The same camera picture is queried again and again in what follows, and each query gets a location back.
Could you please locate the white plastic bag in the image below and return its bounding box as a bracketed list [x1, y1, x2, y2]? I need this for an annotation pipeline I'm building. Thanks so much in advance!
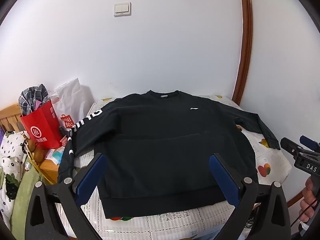
[49, 78, 94, 137]

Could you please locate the wooden nightstand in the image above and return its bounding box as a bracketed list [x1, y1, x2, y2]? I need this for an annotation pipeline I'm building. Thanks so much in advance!
[37, 147, 65, 183]

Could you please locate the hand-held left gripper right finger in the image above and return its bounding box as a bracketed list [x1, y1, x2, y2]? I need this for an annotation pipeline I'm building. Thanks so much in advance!
[209, 152, 292, 240]

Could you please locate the black sweatshirt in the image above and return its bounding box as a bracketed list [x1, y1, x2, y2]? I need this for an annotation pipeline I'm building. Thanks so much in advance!
[57, 89, 281, 219]

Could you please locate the wooden baseboard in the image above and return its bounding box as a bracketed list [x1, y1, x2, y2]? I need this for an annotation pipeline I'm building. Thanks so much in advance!
[286, 185, 308, 208]

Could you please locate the white floral blanket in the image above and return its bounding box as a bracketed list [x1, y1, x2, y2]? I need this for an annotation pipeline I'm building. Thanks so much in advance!
[0, 130, 28, 220]

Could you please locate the gourd pendant with beads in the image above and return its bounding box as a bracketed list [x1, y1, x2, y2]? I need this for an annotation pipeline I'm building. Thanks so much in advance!
[21, 131, 44, 160]

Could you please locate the green cloth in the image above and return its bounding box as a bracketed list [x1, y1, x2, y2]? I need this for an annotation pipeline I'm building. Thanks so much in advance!
[10, 165, 45, 233]

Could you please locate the tangle of black cables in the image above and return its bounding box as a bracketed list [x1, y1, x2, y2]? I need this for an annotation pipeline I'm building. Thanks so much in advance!
[246, 202, 260, 230]

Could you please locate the wooden door frame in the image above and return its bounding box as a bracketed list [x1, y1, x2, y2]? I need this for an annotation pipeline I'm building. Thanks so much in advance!
[231, 0, 253, 107]

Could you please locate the white light switch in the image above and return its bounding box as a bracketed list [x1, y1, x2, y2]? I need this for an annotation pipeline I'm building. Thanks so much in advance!
[114, 2, 132, 17]

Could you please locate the light blue packet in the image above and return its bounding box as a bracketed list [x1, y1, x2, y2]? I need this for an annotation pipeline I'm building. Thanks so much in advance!
[46, 147, 65, 165]

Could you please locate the red paper bag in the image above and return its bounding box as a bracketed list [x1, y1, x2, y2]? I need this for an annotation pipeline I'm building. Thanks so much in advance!
[20, 99, 63, 150]

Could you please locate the fruit print tablecloth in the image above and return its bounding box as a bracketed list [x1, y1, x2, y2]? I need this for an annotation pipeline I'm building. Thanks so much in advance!
[54, 95, 293, 240]

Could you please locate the wooden headboard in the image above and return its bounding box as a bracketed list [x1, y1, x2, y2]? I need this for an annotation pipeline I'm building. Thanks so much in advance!
[0, 105, 25, 133]

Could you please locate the person's right hand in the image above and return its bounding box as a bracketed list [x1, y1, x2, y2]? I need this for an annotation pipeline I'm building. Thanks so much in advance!
[300, 177, 320, 223]

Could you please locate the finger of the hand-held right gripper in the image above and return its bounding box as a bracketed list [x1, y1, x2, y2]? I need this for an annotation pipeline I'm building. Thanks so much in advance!
[300, 135, 320, 154]
[280, 137, 304, 159]

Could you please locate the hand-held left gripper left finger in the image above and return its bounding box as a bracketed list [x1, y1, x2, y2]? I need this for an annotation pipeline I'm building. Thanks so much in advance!
[24, 152, 110, 240]

